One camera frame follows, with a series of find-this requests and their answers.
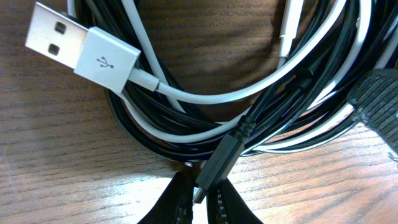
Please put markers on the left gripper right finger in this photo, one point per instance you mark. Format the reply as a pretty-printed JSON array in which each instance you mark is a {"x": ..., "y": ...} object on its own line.
[{"x": 225, "y": 206}]

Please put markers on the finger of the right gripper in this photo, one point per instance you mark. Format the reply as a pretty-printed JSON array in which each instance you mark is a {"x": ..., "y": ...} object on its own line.
[{"x": 374, "y": 99}]

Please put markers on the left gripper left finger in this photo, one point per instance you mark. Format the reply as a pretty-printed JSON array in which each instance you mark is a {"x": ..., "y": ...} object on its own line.
[{"x": 175, "y": 205}]

